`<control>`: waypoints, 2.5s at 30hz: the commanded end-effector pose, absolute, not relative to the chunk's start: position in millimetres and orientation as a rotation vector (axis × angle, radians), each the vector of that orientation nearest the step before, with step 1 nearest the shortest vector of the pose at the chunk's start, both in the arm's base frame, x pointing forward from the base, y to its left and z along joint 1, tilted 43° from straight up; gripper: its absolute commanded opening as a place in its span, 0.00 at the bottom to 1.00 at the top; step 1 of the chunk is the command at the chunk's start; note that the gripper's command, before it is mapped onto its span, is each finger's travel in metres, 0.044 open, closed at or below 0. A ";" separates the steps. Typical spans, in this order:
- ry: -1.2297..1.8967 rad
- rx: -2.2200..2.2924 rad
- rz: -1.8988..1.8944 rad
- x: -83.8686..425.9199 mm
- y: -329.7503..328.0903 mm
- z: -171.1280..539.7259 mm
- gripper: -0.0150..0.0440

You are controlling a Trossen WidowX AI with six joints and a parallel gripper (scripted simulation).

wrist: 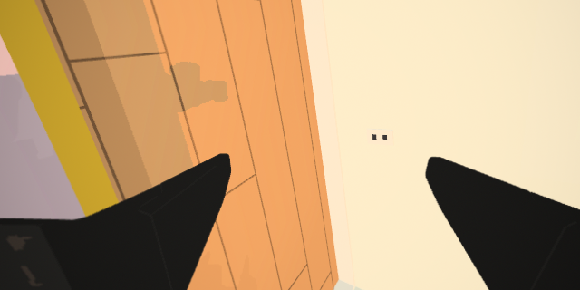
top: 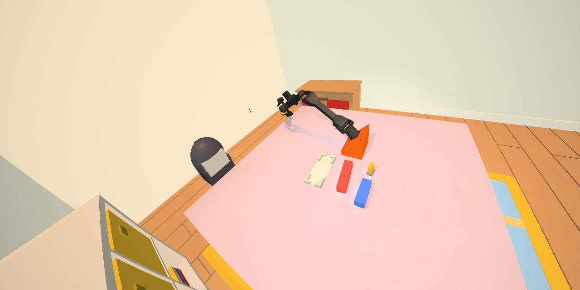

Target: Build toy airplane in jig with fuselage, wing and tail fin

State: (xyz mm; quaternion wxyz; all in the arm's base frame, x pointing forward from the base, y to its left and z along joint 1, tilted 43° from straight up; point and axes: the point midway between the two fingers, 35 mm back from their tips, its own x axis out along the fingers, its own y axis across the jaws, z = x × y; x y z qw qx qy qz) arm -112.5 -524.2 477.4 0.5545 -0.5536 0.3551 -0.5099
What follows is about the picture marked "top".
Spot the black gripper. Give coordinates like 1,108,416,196
277,97,293,117

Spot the blue bar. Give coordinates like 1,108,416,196
354,178,372,209

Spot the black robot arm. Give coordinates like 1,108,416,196
279,90,360,140

